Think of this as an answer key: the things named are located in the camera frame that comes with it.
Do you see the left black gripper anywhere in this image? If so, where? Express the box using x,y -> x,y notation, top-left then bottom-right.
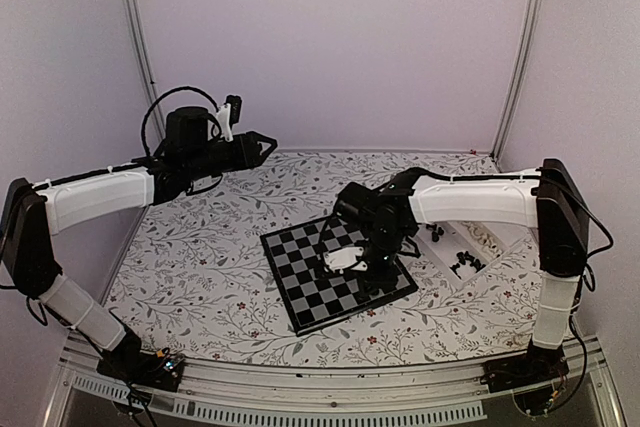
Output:
186,130 -> 278,181

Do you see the white plastic compartment tray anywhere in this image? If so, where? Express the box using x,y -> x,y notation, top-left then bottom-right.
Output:
416,221 -> 529,290

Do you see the black and grey chessboard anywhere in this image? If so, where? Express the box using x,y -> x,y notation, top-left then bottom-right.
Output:
260,217 -> 418,336

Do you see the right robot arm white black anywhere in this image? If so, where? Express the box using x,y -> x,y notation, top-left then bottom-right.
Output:
321,158 -> 598,383

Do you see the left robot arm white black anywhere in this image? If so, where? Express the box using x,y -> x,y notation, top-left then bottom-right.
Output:
1,103 -> 278,381

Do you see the floral patterned tablecloth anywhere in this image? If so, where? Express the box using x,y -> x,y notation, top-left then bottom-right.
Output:
106,152 -> 541,367

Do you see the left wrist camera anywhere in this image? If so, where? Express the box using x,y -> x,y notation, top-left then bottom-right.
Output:
215,94 -> 242,142

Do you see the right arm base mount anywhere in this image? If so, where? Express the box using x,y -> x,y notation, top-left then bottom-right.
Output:
479,353 -> 569,417

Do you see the left aluminium frame post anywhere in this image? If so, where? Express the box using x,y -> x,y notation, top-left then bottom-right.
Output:
112,0 -> 166,113

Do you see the aluminium frame post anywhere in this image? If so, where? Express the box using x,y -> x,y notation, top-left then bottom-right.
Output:
112,0 -> 166,113
491,0 -> 543,163

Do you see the front aluminium rail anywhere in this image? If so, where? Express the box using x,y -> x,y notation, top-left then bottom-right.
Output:
43,336 -> 628,426

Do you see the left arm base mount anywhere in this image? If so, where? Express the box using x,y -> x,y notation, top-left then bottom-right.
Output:
97,347 -> 186,392

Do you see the right aluminium frame post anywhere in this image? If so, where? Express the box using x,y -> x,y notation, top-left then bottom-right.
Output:
491,0 -> 543,163

